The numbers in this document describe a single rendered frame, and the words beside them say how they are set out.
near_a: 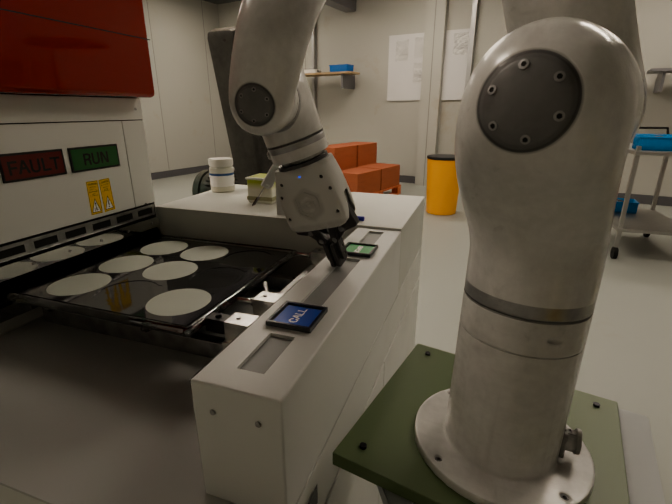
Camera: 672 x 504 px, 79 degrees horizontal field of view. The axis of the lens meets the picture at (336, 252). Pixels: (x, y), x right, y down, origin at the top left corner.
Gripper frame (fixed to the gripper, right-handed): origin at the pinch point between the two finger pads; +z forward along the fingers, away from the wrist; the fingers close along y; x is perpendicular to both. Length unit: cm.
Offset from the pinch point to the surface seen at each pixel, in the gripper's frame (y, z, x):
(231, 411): 3.3, -1.0, -32.7
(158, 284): -32.1, -1.8, -8.1
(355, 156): -201, 84, 476
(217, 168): -52, -12, 41
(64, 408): -28.7, 2.7, -31.8
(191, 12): -510, -206, 662
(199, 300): -21.4, 0.7, -10.5
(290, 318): 2.6, -1.4, -19.4
